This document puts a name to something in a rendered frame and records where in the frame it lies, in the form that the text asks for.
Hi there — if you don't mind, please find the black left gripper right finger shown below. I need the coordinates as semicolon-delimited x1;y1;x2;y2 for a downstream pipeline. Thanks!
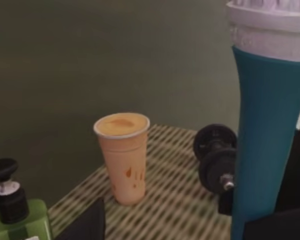
244;206;300;240

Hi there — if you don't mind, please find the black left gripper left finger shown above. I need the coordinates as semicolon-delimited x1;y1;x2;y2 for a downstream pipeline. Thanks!
55;197;106;240

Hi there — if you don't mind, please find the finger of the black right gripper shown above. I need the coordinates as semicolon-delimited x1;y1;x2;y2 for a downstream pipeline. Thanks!
217;189;234;216
276;113;300;213

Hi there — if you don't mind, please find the tall teal and white cup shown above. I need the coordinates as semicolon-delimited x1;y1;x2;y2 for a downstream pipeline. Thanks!
226;0;300;240

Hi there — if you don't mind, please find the black dumbbell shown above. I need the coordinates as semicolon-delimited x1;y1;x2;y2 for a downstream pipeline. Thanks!
192;124;238;195

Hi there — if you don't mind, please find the striped woven placemat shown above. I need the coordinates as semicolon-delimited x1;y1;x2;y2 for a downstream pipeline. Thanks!
47;124;237;240

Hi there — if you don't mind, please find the orange paper cup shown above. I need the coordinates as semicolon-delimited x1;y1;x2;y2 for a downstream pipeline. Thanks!
93;112;151;206

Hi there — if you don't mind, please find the green soap pump bottle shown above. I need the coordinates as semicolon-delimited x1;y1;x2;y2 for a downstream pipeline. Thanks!
0;157;53;240

